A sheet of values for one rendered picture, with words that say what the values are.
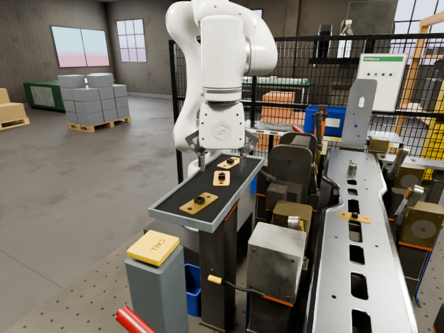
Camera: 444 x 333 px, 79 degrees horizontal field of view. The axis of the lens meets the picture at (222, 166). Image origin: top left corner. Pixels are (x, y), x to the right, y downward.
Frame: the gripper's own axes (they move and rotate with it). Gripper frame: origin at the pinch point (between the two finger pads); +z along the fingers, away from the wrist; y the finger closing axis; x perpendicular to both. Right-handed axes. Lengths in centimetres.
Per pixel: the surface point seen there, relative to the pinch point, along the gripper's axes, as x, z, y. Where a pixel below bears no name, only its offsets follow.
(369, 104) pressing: 75, -3, 70
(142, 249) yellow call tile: -26.3, 3.3, -11.6
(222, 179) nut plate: -0.8, 3.0, 0.3
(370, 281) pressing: -15.5, 19.3, 31.7
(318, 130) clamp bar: 56, 5, 41
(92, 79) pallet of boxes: 507, 19, -280
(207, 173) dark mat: 3.3, 3.3, -3.9
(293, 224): -9.8, 9.4, 15.9
